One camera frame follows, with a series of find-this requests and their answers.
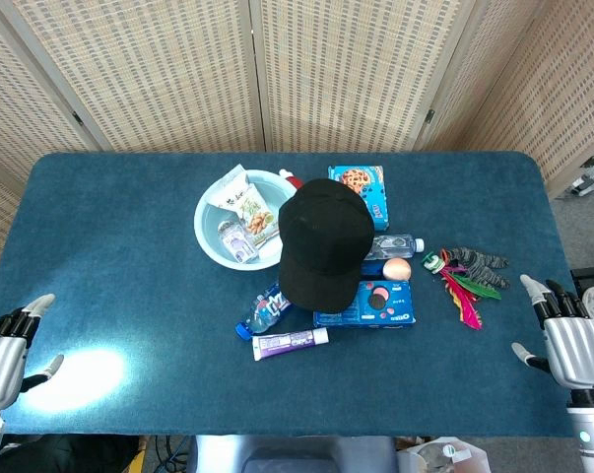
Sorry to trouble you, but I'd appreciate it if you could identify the blue chocolate chip cookie box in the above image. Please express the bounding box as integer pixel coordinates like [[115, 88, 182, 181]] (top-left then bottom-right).
[[327, 165, 391, 233]]

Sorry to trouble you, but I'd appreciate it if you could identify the red and white item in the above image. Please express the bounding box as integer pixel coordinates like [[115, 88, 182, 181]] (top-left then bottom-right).
[[278, 169, 305, 190]]

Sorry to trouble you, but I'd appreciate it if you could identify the black bag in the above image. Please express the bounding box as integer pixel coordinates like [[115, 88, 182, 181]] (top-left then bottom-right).
[[0, 436, 140, 473]]

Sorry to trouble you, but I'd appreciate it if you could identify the almond snack packet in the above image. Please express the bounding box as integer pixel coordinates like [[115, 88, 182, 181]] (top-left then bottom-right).
[[236, 184, 282, 250]]

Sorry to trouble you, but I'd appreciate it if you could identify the blue Oreo box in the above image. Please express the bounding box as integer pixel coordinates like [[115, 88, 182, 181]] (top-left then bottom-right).
[[312, 279, 417, 329]]

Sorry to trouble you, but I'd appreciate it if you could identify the peach coloured ball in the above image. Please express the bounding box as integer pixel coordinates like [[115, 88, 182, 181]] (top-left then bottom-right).
[[382, 257, 413, 282]]

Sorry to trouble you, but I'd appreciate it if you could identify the small purple blister pack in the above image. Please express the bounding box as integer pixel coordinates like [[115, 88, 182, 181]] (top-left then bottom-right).
[[217, 220, 259, 263]]

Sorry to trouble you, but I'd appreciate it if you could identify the black box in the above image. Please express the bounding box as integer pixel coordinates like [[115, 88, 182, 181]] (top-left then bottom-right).
[[570, 265, 594, 297]]

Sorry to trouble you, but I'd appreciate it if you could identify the silver snack packet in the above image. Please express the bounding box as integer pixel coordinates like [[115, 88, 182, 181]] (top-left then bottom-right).
[[208, 165, 252, 211]]

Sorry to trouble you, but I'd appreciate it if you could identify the blue labelled drink bottle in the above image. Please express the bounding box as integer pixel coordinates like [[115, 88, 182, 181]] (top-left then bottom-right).
[[234, 281, 294, 340]]

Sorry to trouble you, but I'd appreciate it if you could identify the light blue plastic basin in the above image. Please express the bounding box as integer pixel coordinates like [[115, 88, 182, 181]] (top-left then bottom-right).
[[193, 169, 302, 272]]

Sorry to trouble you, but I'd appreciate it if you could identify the white electronics with cables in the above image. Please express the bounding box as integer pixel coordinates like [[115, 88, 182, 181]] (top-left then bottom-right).
[[569, 155, 594, 198]]

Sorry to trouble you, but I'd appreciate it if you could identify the woven folding screen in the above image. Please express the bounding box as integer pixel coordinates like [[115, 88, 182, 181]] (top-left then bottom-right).
[[0, 0, 594, 285]]

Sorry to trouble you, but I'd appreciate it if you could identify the clear plastic container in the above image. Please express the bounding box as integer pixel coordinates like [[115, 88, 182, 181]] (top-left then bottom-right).
[[399, 440, 493, 473]]

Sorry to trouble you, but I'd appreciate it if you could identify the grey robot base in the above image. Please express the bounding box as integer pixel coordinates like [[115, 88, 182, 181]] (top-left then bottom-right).
[[185, 436, 401, 473]]

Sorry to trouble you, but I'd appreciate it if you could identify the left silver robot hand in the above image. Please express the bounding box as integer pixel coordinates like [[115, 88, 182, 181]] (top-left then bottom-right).
[[0, 293, 65, 413]]

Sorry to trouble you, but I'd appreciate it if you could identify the grey knitted glove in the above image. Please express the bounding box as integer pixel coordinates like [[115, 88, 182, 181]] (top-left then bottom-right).
[[446, 245, 511, 291]]

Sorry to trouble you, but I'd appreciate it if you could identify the colourful feather shuttlecock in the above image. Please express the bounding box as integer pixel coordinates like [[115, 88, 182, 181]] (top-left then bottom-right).
[[421, 248, 502, 331]]

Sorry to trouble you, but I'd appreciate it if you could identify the black baseball cap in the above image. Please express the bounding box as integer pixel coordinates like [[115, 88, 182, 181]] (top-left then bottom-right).
[[277, 177, 376, 314]]

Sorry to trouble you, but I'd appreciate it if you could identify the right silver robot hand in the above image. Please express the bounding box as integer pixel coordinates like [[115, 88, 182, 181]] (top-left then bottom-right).
[[510, 274, 594, 395]]

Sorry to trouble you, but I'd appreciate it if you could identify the clear water bottle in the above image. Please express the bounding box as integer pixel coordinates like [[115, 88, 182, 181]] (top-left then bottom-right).
[[363, 234, 426, 261]]

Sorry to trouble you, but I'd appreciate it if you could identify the purple toothpaste tube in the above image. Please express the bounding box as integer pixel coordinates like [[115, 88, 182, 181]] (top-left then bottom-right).
[[251, 327, 330, 362]]

